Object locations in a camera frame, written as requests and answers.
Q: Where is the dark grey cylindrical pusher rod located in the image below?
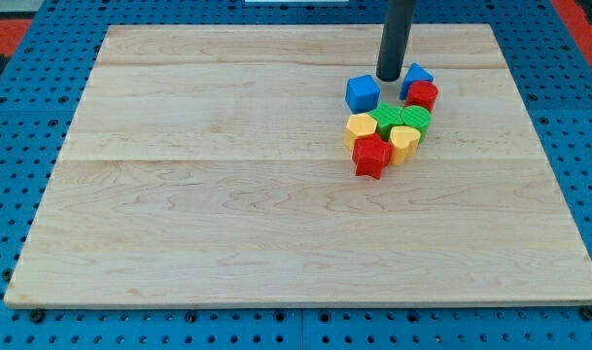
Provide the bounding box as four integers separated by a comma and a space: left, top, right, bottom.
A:
376, 0, 417, 82

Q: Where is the blue triangle block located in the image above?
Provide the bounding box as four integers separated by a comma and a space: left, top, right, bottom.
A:
400, 63, 434, 100

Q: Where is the red cylinder block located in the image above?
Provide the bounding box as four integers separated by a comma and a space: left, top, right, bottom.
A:
405, 81, 439, 112

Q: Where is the blue cube block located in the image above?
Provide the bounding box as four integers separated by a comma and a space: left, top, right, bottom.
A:
345, 75, 380, 114

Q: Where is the green star block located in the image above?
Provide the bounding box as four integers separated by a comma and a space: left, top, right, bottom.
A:
367, 102, 403, 141

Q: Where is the green cylinder block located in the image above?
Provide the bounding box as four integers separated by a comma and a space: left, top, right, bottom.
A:
400, 105, 432, 143

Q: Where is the yellow hexagon block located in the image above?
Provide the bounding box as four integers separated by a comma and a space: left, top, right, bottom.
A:
343, 113, 377, 151

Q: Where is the yellow heart block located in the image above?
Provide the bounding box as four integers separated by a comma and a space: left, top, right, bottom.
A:
389, 125, 421, 165

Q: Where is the red star block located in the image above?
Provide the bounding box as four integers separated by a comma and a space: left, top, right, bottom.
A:
352, 133, 392, 180

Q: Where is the light wooden board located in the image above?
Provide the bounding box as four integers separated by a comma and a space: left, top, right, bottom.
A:
4, 24, 592, 309

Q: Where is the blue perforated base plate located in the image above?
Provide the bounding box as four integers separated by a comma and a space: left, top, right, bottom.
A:
0, 1, 592, 349

